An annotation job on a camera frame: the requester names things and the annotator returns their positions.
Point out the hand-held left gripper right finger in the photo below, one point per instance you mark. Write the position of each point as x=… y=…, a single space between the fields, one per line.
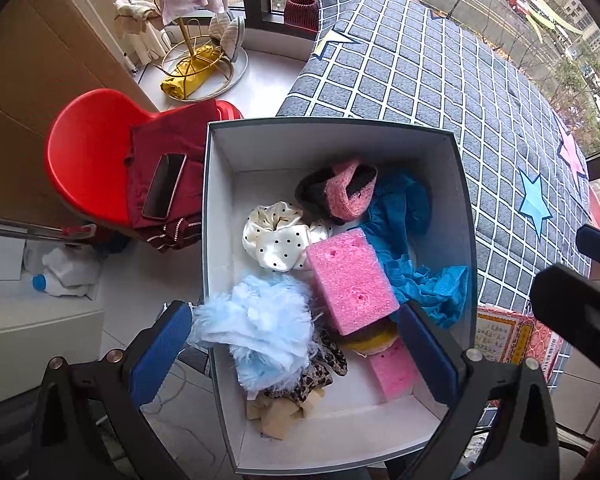
x=427 y=355

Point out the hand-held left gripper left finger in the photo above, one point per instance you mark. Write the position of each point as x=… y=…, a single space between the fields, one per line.
x=160 y=347

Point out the small pink sponge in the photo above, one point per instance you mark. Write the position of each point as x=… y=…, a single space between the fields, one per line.
x=395 y=375

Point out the yellow brown knit item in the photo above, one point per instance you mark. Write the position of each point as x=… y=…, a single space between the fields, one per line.
x=372 y=335

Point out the blue mesh cloth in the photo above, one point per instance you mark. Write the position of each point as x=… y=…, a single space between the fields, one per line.
x=435 y=290
x=400 y=210

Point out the red patterned medicine box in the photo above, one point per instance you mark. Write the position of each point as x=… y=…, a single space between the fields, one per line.
x=505 y=340

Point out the light blue fluffy scrunchie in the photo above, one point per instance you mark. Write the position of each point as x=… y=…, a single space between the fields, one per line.
x=255 y=325

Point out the leopard print scrunchie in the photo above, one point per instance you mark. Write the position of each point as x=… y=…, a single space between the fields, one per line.
x=325 y=360

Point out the large pink sponge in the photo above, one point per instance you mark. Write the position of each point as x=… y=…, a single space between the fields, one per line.
x=350 y=280

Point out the beige scrunchie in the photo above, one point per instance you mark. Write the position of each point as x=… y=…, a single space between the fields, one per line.
x=275 y=415

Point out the cream polka dot scrunchie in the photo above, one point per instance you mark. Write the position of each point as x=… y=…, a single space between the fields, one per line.
x=280 y=240

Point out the pink knit hat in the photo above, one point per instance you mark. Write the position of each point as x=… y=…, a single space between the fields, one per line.
x=342 y=195

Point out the grey cardboard box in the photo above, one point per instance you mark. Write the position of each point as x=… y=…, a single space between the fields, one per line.
x=260 y=155

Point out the white bottle with blue cap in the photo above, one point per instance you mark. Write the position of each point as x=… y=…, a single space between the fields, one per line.
x=65 y=270

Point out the white cabinet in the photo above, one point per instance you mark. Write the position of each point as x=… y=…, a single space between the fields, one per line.
x=35 y=345

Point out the smartphone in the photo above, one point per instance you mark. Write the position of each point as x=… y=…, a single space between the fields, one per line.
x=164 y=187

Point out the metal pole with red clip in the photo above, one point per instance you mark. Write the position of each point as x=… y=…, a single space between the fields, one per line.
x=30 y=230

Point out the dark red garment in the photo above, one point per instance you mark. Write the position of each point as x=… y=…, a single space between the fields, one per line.
x=200 y=160

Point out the red plastic chair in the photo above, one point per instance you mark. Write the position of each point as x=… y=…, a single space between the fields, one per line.
x=90 y=150

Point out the grey checkered quilt with stars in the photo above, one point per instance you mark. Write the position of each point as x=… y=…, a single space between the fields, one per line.
x=430 y=85

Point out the yellow cloth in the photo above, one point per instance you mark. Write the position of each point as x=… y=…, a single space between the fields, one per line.
x=190 y=72

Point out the grey white slippers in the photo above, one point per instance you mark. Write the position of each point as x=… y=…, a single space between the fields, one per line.
x=227 y=35

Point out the beige cloth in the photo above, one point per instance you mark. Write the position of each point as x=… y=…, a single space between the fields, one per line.
x=135 y=15

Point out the dark red ribbed pot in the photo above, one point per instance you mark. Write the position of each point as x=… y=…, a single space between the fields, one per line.
x=302 y=15

